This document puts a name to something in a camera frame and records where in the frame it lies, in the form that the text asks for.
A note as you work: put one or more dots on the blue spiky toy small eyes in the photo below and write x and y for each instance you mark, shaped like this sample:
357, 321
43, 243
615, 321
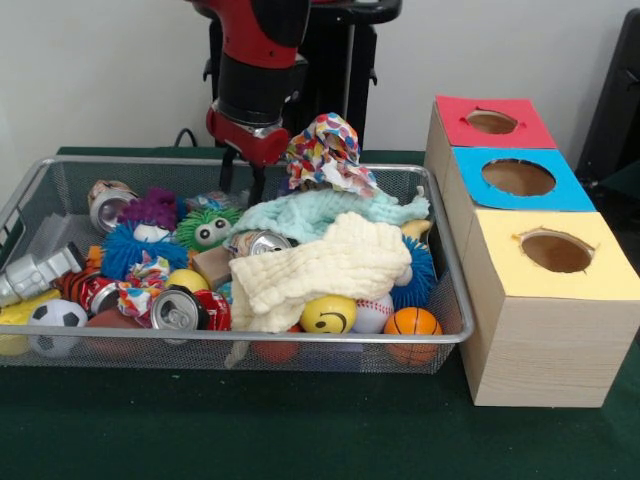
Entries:
117, 250

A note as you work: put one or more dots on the mint green waffle cloth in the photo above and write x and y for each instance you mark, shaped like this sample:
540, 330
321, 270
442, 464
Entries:
310, 212

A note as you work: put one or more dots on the shallow silver mesh bin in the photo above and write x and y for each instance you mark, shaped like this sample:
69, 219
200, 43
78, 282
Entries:
350, 357

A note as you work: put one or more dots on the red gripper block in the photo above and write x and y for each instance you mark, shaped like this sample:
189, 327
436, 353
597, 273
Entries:
255, 145

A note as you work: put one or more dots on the purple knobbly toy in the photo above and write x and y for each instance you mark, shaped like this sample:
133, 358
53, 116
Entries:
150, 207

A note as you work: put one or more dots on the dark green table cloth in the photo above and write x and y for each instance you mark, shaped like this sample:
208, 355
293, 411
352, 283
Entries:
250, 425
625, 182

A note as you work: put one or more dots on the wooden box with three holes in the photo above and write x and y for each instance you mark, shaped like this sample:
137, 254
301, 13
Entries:
540, 350

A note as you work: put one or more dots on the polka dot cloth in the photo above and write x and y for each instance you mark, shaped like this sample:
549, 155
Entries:
325, 150

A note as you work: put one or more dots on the cream waffle cloth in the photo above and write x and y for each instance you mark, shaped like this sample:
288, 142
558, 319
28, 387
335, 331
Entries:
320, 265

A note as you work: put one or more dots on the black flat panel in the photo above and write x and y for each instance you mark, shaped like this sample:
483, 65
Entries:
620, 100

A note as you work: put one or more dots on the crushed clear plastic bottle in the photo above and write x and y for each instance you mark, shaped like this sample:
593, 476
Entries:
210, 201

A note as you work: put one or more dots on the green spiky toy with eyes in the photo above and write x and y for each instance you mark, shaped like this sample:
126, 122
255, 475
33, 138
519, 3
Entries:
190, 235

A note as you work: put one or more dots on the small orange basketball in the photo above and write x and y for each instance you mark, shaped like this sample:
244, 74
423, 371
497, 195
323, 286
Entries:
412, 322

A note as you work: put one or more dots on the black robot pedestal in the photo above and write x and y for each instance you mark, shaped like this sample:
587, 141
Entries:
340, 75

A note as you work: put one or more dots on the small soccer ball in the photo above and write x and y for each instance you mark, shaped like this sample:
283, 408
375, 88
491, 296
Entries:
57, 315

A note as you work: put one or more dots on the yellow smiley ball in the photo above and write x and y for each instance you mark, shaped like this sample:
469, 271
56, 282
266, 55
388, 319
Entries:
327, 315

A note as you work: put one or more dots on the grey crushed bottle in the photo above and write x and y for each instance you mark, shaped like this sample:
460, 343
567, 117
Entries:
35, 272

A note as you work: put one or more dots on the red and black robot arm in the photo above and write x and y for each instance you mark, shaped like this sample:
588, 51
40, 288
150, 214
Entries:
260, 50

